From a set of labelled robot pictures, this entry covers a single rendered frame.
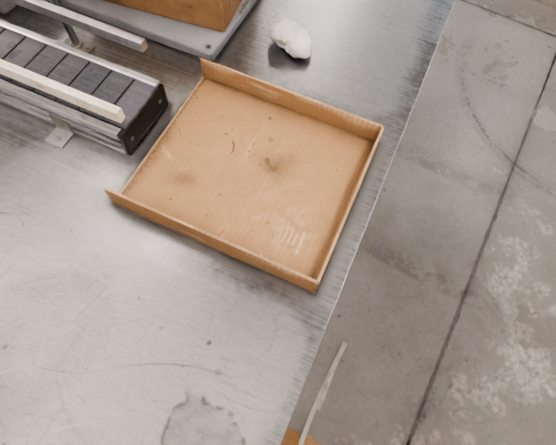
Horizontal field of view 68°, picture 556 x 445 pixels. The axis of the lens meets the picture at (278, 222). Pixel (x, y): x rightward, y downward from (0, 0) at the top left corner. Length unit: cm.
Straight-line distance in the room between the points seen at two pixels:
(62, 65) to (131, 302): 37
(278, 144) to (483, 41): 179
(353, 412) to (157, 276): 94
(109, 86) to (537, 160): 166
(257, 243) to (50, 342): 27
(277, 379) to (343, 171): 30
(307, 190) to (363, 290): 88
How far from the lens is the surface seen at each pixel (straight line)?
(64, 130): 70
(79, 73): 70
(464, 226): 166
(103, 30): 62
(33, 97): 70
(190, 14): 77
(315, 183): 60
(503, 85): 216
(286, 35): 74
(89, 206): 62
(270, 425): 51
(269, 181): 59
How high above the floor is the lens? 134
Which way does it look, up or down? 64 degrees down
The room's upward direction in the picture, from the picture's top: 6 degrees clockwise
